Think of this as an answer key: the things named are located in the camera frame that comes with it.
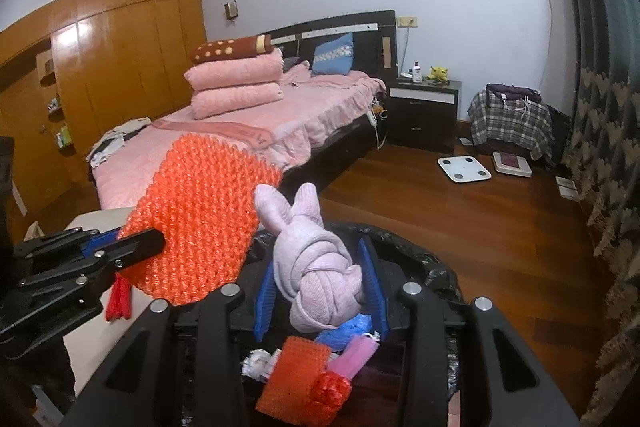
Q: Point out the yellow plush toy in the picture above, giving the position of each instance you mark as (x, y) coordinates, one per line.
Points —
(438, 74)

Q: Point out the blue pillow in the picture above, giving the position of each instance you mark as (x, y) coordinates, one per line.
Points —
(332, 54)

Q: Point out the blue plastic shoe cover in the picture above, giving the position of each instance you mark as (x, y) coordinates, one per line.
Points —
(345, 332)

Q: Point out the red cloth item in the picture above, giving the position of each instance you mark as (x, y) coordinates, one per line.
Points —
(118, 302)

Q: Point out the white bottle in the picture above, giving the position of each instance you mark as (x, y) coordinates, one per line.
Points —
(416, 74)

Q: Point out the pink folded blanket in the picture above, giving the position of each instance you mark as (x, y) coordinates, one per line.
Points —
(235, 69)
(235, 99)

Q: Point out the black bed headboard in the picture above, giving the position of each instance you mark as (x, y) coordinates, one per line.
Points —
(365, 27)

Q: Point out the bin with black liner bag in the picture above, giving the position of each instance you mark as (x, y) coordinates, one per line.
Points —
(430, 267)

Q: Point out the patterned dark curtain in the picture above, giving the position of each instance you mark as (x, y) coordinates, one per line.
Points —
(610, 107)

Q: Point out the white power strip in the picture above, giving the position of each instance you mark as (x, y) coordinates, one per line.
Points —
(374, 117)

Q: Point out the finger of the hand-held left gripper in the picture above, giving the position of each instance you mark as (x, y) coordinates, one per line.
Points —
(97, 244)
(140, 244)

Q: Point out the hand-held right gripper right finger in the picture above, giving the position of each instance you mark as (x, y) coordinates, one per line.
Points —
(374, 287)

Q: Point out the pink bed runner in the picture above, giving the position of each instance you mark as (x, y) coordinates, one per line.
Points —
(215, 132)

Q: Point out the white bathroom scale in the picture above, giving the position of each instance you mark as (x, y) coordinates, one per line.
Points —
(464, 169)

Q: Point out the wooden wardrobe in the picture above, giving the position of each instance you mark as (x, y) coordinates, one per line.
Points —
(125, 57)

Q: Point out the dark purple garment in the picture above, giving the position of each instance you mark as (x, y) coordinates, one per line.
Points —
(515, 93)

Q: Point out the white tissue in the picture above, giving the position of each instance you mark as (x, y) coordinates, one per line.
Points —
(256, 364)

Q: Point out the brown dotted pillow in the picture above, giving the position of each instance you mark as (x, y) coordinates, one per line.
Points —
(230, 48)

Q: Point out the white flat box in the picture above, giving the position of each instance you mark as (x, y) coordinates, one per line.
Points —
(567, 188)

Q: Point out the black and white nightstand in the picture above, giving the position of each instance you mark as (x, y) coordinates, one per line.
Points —
(422, 117)

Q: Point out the small orange bubble wrap piece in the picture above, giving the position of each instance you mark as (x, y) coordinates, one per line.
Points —
(290, 382)

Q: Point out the white scale with pink panel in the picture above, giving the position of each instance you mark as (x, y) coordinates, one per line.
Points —
(511, 164)

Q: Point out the pink knotted cloth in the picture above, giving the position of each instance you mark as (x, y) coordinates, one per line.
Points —
(320, 277)

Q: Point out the red plastic net ball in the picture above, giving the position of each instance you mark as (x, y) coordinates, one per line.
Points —
(330, 394)

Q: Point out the bed with pink bedspread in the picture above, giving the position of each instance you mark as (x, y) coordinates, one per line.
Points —
(310, 117)

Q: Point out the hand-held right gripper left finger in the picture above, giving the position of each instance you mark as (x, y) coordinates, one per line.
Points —
(264, 307)

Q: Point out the pile of clothes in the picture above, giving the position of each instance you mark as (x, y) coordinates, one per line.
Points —
(115, 142)

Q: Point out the wall socket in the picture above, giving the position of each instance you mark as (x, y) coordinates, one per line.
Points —
(407, 22)

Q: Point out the pink face mask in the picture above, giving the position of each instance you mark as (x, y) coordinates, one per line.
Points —
(352, 354)

